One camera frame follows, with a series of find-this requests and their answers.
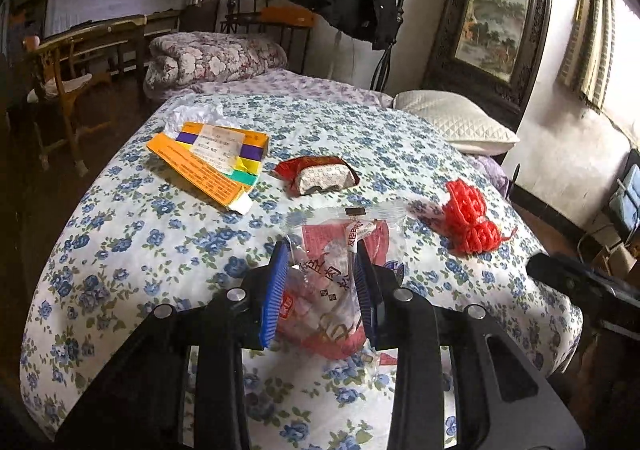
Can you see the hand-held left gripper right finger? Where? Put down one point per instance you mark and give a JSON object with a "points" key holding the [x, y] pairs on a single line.
{"points": [[367, 295]]}

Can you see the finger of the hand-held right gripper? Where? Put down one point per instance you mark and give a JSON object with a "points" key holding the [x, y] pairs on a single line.
{"points": [[565, 275]]}

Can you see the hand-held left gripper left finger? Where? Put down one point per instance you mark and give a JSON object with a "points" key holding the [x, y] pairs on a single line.
{"points": [[272, 290]]}

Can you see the clear red snack packet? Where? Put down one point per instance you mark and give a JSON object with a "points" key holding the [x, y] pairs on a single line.
{"points": [[325, 270]]}

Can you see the red foam fruit net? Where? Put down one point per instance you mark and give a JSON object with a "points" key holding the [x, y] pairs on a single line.
{"points": [[470, 217]]}

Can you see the red snack wrapper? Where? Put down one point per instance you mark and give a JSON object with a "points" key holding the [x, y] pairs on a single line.
{"points": [[320, 175]]}

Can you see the orange cardboard box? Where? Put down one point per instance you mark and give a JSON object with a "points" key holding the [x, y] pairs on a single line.
{"points": [[200, 175]]}

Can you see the white plastic bag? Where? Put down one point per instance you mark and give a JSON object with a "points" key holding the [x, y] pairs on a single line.
{"points": [[192, 113]]}

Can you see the small cardboard box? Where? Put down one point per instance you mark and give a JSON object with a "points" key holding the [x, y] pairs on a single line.
{"points": [[617, 257]]}

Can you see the blue padded bag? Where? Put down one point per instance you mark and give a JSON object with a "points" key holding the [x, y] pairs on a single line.
{"points": [[627, 200]]}

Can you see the white quilted pillow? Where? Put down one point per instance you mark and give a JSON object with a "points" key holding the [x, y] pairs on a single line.
{"points": [[455, 123]]}

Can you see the folded floral quilt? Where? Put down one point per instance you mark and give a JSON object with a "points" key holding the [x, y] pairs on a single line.
{"points": [[215, 58]]}

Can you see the striped window curtain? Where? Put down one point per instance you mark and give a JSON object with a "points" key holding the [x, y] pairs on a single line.
{"points": [[592, 30]]}

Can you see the orange seat metal chair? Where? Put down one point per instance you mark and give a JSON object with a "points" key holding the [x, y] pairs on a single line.
{"points": [[287, 18]]}

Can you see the carved framed landscape painting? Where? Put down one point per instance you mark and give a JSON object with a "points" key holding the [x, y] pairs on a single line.
{"points": [[492, 5]]}

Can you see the wooden chair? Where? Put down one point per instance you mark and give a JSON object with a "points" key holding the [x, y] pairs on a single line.
{"points": [[127, 40], [55, 75]]}

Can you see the long wooden desk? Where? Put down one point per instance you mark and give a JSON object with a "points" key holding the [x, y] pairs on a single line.
{"points": [[100, 28]]}

